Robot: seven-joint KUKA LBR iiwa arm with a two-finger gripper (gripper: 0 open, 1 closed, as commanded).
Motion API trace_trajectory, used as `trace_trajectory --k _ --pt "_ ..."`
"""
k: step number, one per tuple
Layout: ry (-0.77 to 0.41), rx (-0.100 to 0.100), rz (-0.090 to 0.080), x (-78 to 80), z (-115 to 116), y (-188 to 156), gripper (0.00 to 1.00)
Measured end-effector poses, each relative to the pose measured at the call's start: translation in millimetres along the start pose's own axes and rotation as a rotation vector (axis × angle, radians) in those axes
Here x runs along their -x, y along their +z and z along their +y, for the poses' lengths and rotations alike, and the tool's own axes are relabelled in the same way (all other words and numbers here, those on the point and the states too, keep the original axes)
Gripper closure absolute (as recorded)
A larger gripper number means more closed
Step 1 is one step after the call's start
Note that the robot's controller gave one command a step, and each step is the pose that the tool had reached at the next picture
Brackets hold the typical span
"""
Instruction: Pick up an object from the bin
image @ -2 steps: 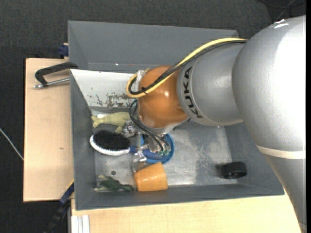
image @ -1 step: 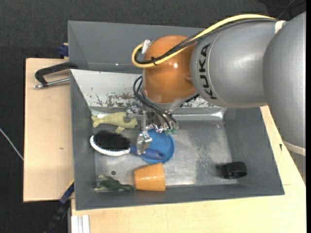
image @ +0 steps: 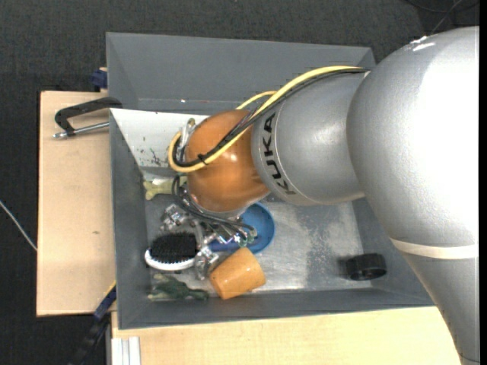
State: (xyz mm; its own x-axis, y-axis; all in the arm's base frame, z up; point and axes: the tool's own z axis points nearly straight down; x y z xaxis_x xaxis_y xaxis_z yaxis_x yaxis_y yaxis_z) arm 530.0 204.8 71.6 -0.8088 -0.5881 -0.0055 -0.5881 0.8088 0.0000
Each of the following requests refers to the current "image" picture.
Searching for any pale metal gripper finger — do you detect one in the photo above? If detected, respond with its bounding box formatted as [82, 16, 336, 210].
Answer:
[193, 245, 221, 281]
[161, 203, 191, 233]

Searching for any black and white brush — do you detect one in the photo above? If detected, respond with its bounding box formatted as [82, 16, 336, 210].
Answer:
[144, 231, 199, 273]

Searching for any pale yellow toy bone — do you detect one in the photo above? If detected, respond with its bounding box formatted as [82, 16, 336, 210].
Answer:
[143, 178, 188, 202]

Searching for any orange cup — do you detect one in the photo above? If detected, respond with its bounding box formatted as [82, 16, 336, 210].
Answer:
[208, 246, 267, 301]

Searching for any dark green toy animal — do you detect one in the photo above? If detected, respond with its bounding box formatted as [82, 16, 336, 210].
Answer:
[147, 273, 211, 303]

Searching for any blue round dish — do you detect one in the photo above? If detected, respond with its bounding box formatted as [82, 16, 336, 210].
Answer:
[208, 202, 275, 255]

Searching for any pale brown cardboard board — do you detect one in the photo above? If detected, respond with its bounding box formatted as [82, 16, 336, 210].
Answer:
[36, 90, 117, 317]

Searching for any grey metal bin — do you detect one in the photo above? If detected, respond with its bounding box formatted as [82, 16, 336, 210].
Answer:
[105, 31, 437, 331]

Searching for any black ribbed round cap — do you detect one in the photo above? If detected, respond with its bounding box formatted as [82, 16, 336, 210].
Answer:
[345, 252, 388, 281]

